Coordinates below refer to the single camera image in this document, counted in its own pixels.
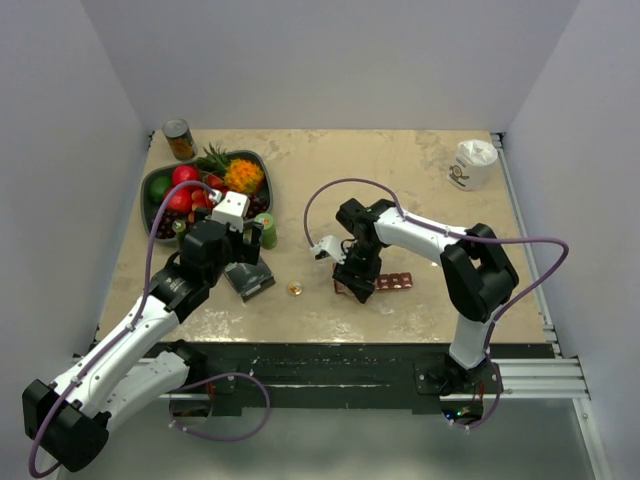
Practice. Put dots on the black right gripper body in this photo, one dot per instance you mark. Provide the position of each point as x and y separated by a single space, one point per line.
363 261

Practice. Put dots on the black razor box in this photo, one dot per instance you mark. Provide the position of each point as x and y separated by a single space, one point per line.
249 280

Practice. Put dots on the red weekly pill organizer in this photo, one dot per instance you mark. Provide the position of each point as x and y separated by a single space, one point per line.
384 283

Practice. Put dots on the red apple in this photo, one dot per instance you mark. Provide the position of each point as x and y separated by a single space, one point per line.
184 173
179 200

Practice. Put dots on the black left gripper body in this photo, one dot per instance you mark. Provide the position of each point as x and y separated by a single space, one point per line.
235 250

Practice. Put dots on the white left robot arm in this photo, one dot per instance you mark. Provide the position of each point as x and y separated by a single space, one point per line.
70 418

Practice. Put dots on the dark grape bunch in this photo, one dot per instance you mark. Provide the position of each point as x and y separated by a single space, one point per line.
165 230

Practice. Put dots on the orange horned melon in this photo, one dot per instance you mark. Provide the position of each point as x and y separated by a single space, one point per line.
244 176

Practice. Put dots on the dark green fruit tray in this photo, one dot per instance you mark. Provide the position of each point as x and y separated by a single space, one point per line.
212 168

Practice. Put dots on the green lime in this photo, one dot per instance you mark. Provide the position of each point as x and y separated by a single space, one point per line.
158 188

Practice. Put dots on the tin can with fruit label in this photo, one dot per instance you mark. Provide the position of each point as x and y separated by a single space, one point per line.
179 138

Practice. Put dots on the green cylindrical can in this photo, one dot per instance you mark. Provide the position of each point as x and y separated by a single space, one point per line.
267 223

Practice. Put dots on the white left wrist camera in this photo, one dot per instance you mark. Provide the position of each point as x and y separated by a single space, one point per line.
231 210

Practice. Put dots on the white paper roll pack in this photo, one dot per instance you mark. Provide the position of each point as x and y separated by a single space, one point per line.
472 165

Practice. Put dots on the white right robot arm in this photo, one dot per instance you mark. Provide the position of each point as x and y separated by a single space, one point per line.
478 275

